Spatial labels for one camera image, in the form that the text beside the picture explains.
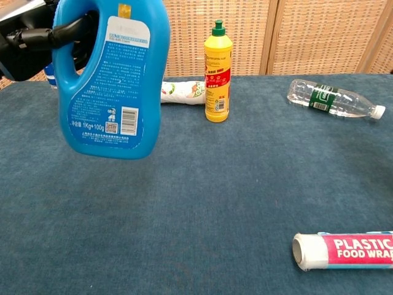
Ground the dark blue table cloth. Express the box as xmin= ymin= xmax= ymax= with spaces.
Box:
xmin=0 ymin=73 xmax=393 ymax=295

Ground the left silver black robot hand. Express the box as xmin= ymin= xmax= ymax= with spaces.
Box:
xmin=0 ymin=0 xmax=99 ymax=82

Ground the clear water bottle green label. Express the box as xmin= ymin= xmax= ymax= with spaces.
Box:
xmin=286 ymin=79 xmax=386 ymax=120

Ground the yellow bottle with green cap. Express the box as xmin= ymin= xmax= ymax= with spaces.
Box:
xmin=204 ymin=19 xmax=233 ymax=123

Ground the woven bamboo folding screen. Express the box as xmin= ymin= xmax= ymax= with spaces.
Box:
xmin=0 ymin=0 xmax=393 ymax=90

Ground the large blue detergent pump bottle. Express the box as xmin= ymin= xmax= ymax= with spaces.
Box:
xmin=51 ymin=0 xmax=171 ymax=160

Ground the white printed wipes tube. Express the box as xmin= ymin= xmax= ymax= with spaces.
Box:
xmin=160 ymin=80 xmax=207 ymax=106

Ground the clear water bottle blue label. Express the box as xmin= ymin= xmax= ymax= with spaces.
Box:
xmin=44 ymin=63 xmax=60 ymax=90

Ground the plastic food wrap roll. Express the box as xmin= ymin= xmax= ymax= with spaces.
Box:
xmin=292 ymin=230 xmax=393 ymax=272

